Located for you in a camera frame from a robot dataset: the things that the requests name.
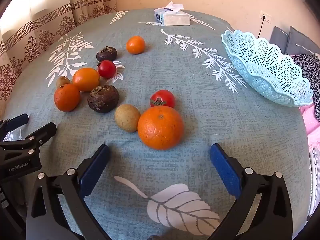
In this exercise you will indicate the white tissue pack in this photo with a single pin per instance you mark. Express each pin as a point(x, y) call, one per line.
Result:
point(175, 18)

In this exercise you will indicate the red tomato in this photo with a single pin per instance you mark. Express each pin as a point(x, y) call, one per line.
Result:
point(107, 69)
point(163, 98)

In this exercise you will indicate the grey leaf-print tablecloth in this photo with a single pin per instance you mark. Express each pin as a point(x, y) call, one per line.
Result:
point(175, 75)

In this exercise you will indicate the beige patterned curtain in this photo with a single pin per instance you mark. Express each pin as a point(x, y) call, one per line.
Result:
point(37, 30)

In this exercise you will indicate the small dark brown fruit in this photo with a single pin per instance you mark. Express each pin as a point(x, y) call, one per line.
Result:
point(106, 54)

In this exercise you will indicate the flat grey cushion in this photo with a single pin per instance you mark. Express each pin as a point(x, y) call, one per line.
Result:
point(278, 38)

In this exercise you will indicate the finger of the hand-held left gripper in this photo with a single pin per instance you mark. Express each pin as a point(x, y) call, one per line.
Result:
point(17, 120)
point(46, 130)

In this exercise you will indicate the light blue plastic basket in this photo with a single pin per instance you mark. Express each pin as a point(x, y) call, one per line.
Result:
point(270, 67)

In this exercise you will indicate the large tan kiwi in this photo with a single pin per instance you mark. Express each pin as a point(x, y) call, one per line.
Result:
point(127, 118)

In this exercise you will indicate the large dark brown fruit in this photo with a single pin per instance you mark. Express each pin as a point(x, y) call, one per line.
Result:
point(103, 99)

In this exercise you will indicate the grey white mattress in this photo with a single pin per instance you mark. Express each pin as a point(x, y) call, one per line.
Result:
point(314, 180)

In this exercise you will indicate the pile of clothes and pillows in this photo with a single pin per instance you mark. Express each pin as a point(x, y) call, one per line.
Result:
point(311, 127)

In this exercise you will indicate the medium orange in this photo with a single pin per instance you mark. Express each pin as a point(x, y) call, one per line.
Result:
point(67, 98)

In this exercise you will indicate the grey cushion with white stripe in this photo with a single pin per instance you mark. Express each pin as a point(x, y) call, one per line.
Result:
point(302, 41)

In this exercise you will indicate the yellowish orange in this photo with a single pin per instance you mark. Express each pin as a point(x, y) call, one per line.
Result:
point(86, 79)

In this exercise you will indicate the large orange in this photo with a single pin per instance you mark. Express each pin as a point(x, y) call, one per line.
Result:
point(160, 127)

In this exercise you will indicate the leopard print cloth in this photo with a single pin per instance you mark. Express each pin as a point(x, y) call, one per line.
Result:
point(308, 65)

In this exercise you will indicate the white wall socket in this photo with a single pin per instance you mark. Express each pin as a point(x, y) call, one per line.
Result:
point(265, 17)

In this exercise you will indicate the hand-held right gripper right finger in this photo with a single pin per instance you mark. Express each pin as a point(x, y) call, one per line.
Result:
point(225, 170)

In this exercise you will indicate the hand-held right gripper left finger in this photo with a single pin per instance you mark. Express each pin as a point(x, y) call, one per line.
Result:
point(93, 172)

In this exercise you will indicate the small orange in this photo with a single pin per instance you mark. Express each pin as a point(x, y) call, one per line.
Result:
point(135, 45)

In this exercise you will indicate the orange fruit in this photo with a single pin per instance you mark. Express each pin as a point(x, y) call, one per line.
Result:
point(62, 81)

